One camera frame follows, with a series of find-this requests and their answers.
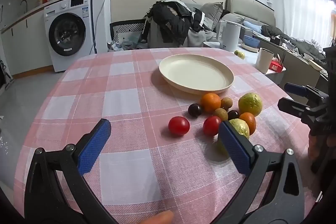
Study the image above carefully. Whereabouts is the yellow-green citrus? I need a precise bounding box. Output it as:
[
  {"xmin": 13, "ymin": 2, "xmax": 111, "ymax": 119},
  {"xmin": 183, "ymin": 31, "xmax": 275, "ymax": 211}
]
[
  {"xmin": 238, "ymin": 93, "xmax": 263, "ymax": 117},
  {"xmin": 217, "ymin": 118, "xmax": 250, "ymax": 157}
]

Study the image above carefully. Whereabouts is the orange mandarin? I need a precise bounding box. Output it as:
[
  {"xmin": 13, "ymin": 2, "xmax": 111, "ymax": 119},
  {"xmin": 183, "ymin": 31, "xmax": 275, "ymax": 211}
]
[
  {"xmin": 239, "ymin": 113, "xmax": 256, "ymax": 135},
  {"xmin": 200, "ymin": 93, "xmax": 221, "ymax": 113}
]

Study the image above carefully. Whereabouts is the dark plum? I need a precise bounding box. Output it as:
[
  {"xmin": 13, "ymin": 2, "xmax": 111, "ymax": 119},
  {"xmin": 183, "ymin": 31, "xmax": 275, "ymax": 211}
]
[
  {"xmin": 228, "ymin": 110, "xmax": 240, "ymax": 121},
  {"xmin": 187, "ymin": 103, "xmax": 202, "ymax": 118}
]

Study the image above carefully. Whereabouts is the brown longan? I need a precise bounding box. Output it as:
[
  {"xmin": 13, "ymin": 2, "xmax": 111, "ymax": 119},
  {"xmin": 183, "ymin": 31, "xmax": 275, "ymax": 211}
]
[
  {"xmin": 221, "ymin": 97, "xmax": 233, "ymax": 110},
  {"xmin": 213, "ymin": 107, "xmax": 228, "ymax": 121}
]

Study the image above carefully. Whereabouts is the red tomato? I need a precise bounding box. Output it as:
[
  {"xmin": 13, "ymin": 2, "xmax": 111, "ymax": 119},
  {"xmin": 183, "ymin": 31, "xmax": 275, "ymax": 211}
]
[
  {"xmin": 168, "ymin": 116, "xmax": 190, "ymax": 136},
  {"xmin": 203, "ymin": 116, "xmax": 222, "ymax": 136}
]

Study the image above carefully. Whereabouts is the right hand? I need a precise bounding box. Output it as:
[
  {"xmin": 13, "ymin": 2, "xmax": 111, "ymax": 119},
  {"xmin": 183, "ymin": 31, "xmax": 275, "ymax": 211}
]
[{"xmin": 307, "ymin": 135, "xmax": 319, "ymax": 161}]

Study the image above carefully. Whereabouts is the left hand fingertip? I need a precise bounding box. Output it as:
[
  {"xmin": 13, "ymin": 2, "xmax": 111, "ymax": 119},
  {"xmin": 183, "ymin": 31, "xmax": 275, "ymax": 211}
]
[{"xmin": 139, "ymin": 210, "xmax": 174, "ymax": 224}]

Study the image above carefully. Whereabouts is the red small box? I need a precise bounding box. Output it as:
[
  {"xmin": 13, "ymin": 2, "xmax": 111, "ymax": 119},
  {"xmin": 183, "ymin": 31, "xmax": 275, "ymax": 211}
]
[{"xmin": 269, "ymin": 57, "xmax": 284, "ymax": 73}]

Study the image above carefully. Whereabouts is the white cup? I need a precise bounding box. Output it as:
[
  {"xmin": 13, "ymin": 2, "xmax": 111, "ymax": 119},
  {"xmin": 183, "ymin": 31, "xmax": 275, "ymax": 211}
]
[{"xmin": 255, "ymin": 48, "xmax": 274, "ymax": 74}]

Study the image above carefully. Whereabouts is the blue bowl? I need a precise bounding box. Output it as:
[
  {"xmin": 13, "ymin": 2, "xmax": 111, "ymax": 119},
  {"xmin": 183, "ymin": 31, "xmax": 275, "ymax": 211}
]
[{"xmin": 243, "ymin": 35, "xmax": 260, "ymax": 48}]

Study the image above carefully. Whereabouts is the green fruit on side table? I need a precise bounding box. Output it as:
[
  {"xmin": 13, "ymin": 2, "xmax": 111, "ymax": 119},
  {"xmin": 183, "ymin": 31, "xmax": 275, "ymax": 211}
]
[{"xmin": 234, "ymin": 50, "xmax": 245, "ymax": 60}]

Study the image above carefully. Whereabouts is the grey sofa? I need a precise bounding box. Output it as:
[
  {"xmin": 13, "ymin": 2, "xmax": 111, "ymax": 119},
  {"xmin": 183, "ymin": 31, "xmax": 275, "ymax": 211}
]
[{"xmin": 186, "ymin": 0, "xmax": 326, "ymax": 68}]

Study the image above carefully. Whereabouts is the white electric kettle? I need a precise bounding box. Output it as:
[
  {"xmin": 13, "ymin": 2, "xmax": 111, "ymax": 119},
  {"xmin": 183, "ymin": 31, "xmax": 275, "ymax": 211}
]
[{"xmin": 217, "ymin": 20, "xmax": 241, "ymax": 52}]

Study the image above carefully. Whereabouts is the pink checkered tablecloth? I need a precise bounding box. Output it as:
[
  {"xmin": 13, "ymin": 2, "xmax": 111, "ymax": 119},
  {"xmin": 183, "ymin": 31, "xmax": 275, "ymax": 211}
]
[{"xmin": 14, "ymin": 48, "xmax": 317, "ymax": 223}]

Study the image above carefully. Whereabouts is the cream round plate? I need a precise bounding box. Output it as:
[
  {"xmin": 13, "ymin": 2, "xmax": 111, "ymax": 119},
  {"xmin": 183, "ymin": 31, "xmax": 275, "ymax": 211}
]
[{"xmin": 158, "ymin": 54, "xmax": 235, "ymax": 95}]

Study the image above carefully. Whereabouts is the grey pillow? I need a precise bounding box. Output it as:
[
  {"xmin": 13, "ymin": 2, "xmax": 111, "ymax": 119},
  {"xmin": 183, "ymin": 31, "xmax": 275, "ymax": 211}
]
[{"xmin": 201, "ymin": 2, "xmax": 224, "ymax": 30}]

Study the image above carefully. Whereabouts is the pile of dark clothes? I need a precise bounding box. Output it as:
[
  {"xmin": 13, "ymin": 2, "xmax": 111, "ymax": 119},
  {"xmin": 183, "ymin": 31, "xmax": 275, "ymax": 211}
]
[{"xmin": 145, "ymin": 0, "xmax": 206, "ymax": 48}]

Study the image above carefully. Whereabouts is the white washing machine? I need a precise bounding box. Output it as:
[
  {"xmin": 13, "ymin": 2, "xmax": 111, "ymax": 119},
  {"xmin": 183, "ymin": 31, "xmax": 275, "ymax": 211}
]
[{"xmin": 44, "ymin": 0, "xmax": 96, "ymax": 72}]

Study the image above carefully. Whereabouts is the black mesh chair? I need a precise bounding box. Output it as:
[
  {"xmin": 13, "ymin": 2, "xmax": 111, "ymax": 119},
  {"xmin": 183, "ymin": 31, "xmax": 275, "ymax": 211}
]
[{"xmin": 109, "ymin": 19, "xmax": 145, "ymax": 44}]

